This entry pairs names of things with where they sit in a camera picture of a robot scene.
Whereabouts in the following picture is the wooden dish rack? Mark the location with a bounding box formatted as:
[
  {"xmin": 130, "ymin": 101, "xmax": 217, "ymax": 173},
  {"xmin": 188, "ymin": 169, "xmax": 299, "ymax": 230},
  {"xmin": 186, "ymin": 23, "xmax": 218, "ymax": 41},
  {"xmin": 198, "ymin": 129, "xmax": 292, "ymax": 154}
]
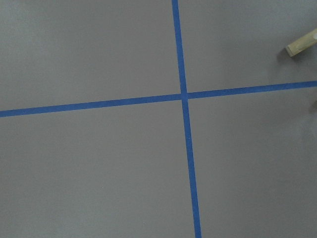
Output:
[{"xmin": 285, "ymin": 29, "xmax": 317, "ymax": 57}]

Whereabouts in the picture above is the brown paper table cover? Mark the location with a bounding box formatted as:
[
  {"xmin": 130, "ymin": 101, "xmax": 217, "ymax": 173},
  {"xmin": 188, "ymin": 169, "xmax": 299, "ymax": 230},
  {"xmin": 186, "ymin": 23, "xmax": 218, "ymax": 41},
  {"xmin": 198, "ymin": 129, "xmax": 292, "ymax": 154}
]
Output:
[{"xmin": 0, "ymin": 0, "xmax": 317, "ymax": 238}]

